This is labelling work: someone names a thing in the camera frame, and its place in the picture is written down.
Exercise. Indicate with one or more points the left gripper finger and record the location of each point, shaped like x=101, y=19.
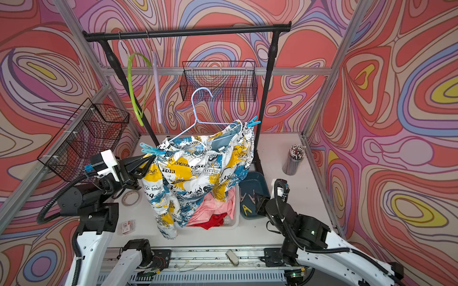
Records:
x=138, y=162
x=141, y=171

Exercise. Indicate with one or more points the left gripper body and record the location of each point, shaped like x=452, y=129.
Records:
x=128, y=185

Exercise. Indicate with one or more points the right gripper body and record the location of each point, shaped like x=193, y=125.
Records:
x=261, y=210

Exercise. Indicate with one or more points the beige clothespin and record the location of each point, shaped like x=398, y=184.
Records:
x=252, y=198
x=242, y=197

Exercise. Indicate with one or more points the yellow clothespin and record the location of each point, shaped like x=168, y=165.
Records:
x=246, y=210

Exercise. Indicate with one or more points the blue clothespin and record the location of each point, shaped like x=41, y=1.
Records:
x=253, y=122
x=148, y=149

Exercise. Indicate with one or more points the white printed graphic shorts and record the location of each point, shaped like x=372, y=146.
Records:
x=186, y=170

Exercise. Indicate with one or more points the red shorts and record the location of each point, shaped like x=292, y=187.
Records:
x=215, y=221

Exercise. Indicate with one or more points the pink tie-dye shorts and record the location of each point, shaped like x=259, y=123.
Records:
x=211, y=206

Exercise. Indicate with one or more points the lavender wire hanger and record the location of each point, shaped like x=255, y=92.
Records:
x=156, y=79

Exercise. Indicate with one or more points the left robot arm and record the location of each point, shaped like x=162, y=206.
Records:
x=87, y=198

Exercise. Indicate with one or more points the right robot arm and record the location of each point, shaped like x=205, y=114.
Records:
x=311, y=243

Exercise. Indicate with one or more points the roll of tape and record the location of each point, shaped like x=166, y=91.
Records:
x=131, y=198

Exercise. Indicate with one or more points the teal plastic tray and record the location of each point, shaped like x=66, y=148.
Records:
x=254, y=182

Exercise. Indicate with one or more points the white perforated plastic basket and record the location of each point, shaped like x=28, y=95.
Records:
x=228, y=225

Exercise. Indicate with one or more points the paperclip box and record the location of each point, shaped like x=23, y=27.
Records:
x=127, y=227

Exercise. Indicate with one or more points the black clothes rack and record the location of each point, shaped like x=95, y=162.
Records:
x=103, y=38

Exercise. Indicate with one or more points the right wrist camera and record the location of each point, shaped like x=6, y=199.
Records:
x=281, y=188

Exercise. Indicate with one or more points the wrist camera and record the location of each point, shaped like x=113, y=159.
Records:
x=281, y=188
x=104, y=163

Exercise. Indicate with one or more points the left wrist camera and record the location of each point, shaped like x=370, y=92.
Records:
x=104, y=163

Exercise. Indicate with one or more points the black wire basket left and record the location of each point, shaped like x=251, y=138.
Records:
x=93, y=128

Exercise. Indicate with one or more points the black wire basket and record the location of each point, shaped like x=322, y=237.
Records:
x=93, y=128
x=220, y=80

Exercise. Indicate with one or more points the white pedal on rail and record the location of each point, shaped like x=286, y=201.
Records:
x=232, y=257

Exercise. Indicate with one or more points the black wire basket rear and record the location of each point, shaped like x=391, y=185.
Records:
x=220, y=80

